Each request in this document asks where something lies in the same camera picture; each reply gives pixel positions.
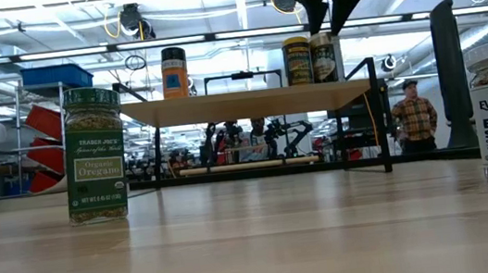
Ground black background station frame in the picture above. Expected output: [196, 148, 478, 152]
[202, 66, 284, 96]

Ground chili onion jar yellow lid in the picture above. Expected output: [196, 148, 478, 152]
[280, 34, 316, 89]

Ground person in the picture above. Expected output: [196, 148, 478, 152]
[386, 76, 444, 157]
[234, 115, 279, 164]

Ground black ceiling cable reel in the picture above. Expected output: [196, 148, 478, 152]
[117, 0, 156, 44]
[270, 0, 305, 17]

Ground blue storage bin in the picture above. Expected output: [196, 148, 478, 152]
[19, 60, 95, 96]

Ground black aluminium table frame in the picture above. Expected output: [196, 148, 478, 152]
[128, 138, 483, 201]

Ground black equipment cabinet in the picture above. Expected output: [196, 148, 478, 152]
[326, 91, 392, 165]

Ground metal storage rack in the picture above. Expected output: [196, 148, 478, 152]
[4, 79, 79, 197]

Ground wooden shelf black metal legs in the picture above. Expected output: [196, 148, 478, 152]
[110, 49, 394, 206]

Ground furikake jar tan lid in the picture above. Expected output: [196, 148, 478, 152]
[307, 30, 341, 86]

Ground long ceiling light rail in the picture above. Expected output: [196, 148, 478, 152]
[0, 0, 488, 73]

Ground oregano jar green lid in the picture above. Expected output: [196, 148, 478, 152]
[53, 83, 135, 228]

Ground black upright post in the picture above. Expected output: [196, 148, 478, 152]
[426, 0, 481, 151]

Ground orange turmeric jar black lid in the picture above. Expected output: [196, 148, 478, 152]
[156, 45, 193, 102]

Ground red storage bin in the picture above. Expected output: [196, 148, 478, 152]
[25, 167, 68, 195]
[23, 101, 65, 145]
[23, 133, 68, 179]

